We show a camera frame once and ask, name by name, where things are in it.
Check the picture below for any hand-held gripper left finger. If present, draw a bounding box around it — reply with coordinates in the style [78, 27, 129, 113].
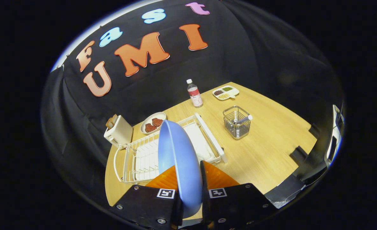
[111, 165, 184, 230]

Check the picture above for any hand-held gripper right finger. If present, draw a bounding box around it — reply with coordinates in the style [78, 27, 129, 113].
[200, 160, 278, 230]

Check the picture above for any blue plate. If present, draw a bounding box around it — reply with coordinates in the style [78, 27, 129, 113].
[158, 120, 203, 219]

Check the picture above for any white wire dish rack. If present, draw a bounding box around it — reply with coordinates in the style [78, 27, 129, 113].
[113, 112, 228, 183]

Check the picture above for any metal wire basket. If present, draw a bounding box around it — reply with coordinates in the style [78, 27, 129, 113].
[223, 105, 252, 140]

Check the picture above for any white-handled spoon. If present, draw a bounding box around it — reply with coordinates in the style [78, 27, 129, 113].
[233, 110, 253, 125]

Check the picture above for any beige oval plate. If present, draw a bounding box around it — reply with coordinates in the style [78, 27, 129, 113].
[140, 112, 167, 135]

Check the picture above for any white divided dish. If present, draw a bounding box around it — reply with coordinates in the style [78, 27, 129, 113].
[212, 85, 240, 101]

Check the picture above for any white toaster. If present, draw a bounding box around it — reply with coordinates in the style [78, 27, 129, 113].
[104, 115, 133, 150]

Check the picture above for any clear bottle with red label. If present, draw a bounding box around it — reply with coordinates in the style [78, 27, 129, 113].
[186, 79, 203, 107]

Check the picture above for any black table clamp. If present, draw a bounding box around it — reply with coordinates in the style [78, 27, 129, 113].
[290, 145, 307, 165]

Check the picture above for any white and black device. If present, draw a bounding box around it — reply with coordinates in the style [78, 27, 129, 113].
[325, 104, 346, 168]

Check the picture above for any white power cable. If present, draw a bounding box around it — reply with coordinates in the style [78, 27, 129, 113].
[113, 145, 126, 182]

